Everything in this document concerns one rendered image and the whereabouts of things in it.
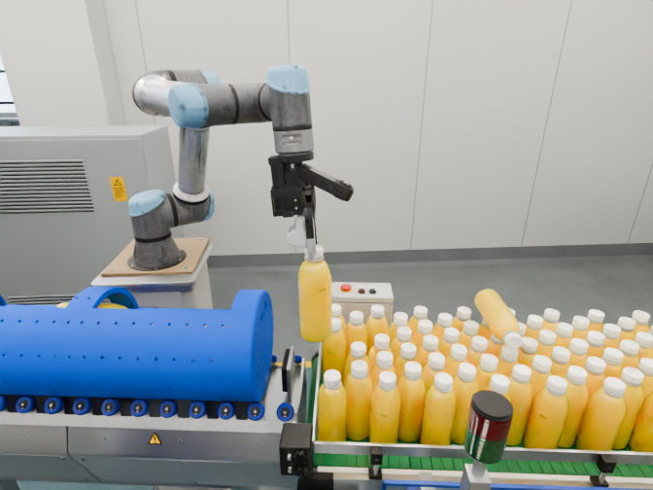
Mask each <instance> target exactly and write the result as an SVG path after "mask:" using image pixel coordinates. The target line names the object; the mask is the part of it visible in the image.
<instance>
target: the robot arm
mask: <svg viewBox="0 0 653 490"><path fill-rule="evenodd" d="M131 95H132V99H133V101H134V103H135V105H136V106H137V107H138V108H139V109H140V110H141V111H142V112H144V113H146V114H148V115H151V116H155V117H171V118H172V120H173V121H174V123H175V125H176V126H178V127H179V128H180V132H179V174H178V182H177V183H176V184H175V185H174V187H173V192H171V193H165V192H164V191H162V190H151V191H145V192H140V193H137V194H135V195H133V196H132V197H131V198H130V199H129V201H128V208H129V212H128V213H129V216H130V220H131V223H132V228H133V233H134V238H135V245H134V250H133V262H134V264H136V265H137V266H141V267H159V266H164V265H168V264H170V263H173V262H175V261H176V260H177V259H178V258H179V257H180V256H181V255H180V250H179V248H178V246H177V244H176V242H175V240H174V239H173V237H172V233H171V228H175V227H179V226H184V225H189V224H194V223H201V222H203V221H207V220H209V219H211V218H212V216H213V214H214V211H215V203H214V201H215V199H214V196H213V194H212V192H211V190H210V189H209V188H208V187H207V186H206V185H205V182H206V170H207V158H208V147H209V135H210V127H212V126H215V125H228V124H242V123H270V122H272V127H273V135H274V145H275V152H276V153H277V154H279V155H278V156H271V157H269V158H268V164H269V165H270V168H271V177H272V185H273V186H272V187H271V191H270V194H271V202H272V210H273V217H281V216H283V218H289V217H293V215H297V218H296V219H295V222H294V224H293V225H291V226H290V227H289V233H288V234H287V235H286V237H285V240H286V242H287V244H289V245H293V246H297V247H302V248H306V249H308V256H309V261H312V260H313V258H314V256H315V254H316V245H318V243H317V225H316V194H315V187H317V188H319V189H321V190H323V191H325V192H327V193H330V194H333V196H334V197H336V198H338V199H340V200H342V201H344V200H345V201H349V200H350V199H351V197H352V195H353V193H354V188H353V187H352V185H350V184H348V183H347V182H344V181H342V180H340V181H339V180H337V179H335V178H333V177H331V176H329V175H327V174H325V173H324V172H322V171H320V170H318V169H316V168H314V167H312V166H310V165H308V164H306V163H303V161H308V160H312V159H314V152H311V151H313V150H314V137H313V127H312V115H311V103H310V87H309V82H308V74H307V70H306V68H305V67H303V66H301V65H283V66H275V67H271V68H269V69H268V70H267V80H266V83H258V84H222V82H221V80H220V79H219V77H218V76H217V75H216V74H215V73H214V72H212V71H205V70H200V69H198V70H154V71H150V72H148V73H145V74H143V75H141V76H140V77H138V78H137V79H136V80H135V82H134V83H133V86H132V89H131ZM292 164H294V166H293V168H292ZM273 200H274V201H273ZM274 208H275V209H274Z"/></svg>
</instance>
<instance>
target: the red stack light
mask: <svg viewBox="0 0 653 490"><path fill-rule="evenodd" d="M512 417H513V415H512ZM512 417H511V418H510V419H509V420H507V421H503V422H496V421H491V420H488V419H486V418H484V417H482V416H481V415H479V414H478V413H477V412H476V411H475V410H474V408H473V407H472V404H471V402H470V407H469V412H468V417H467V424H468V426H469V428H470V429H471V430H472V431H473V432H474V433H475V434H476V435H478V436H479V437H481V438H483V439H485V440H489V441H501V440H504V439H506V438H507V436H508V434H509V429H510V425H511V421H512Z"/></svg>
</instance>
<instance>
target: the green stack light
mask: <svg viewBox="0 0 653 490"><path fill-rule="evenodd" d="M507 438H508V436H507ZM507 438H506V439H504V440H501V441H489V440H485V439H483V438H481V437H479V436H478V435H476V434H475V433H474V432H473V431H472V430H471V429H470V428H469V426H468V424H467V422H466V428H465V433H464V449H465V450H466V452H467V453H468V454H469V455H470V456H471V457H472V458H473V459H475V460H477V461H478V462H481V463H484V464H495V463H498V462H499V461H500V460H501V459H502V457H503V453H504V449H505V445H506V442H507Z"/></svg>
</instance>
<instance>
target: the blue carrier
mask: <svg viewBox="0 0 653 490"><path fill-rule="evenodd" d="M105 298H108V299H109V300H110V302H111V303H115V304H120V305H123V306H125V307H127V308H128V309H118V308H97V307H98V305H99V304H100V303H101V302H102V300H103V299H105ZM69 323H70V324H69ZM99 323H100V324H99ZM134 324H135V325H134ZM187 325H189V326H188V327H187ZM205 326H206V327H205ZM223 326H224V327H223ZM272 351H273V309H272V302H271V298H270V295H269V293H268V292H267V291H266V290H240V291H239V292H238V294H237V295H236V297H235V299H234V302H233V304H232V307H231V309H196V308H150V307H138V304H137V302H136V299H135V298H134V296H133V294H132V293H130V292H129V291H128V290H127V289H125V288H122V287H89V288H86V289H84V290H82V291H80V292H79V293H78V294H77V295H75V296H74V297H73V298H72V300H71V301H70V302H69V303H68V305H67V306H66V307H57V305H14V304H7V302H6V301H5V300H4V299H3V298H2V296H1V295H0V395H27V396H60V397H93V398H125V399H158V400H190V401H223V402H255V403H256V402H259V401H260V400H261V399H262V398H263V396H264V394H265V391H266V388H267V384H268V380H269V374H270V369H271V361H272ZM40 355H41V356H40ZM70 356H71V357H70ZM103 357H104V358H103ZM120 357H121V358H120ZM138 357H139V358H140V359H139V358H138ZM193 359H194V360H193ZM211 359H212V360H213V361H211Z"/></svg>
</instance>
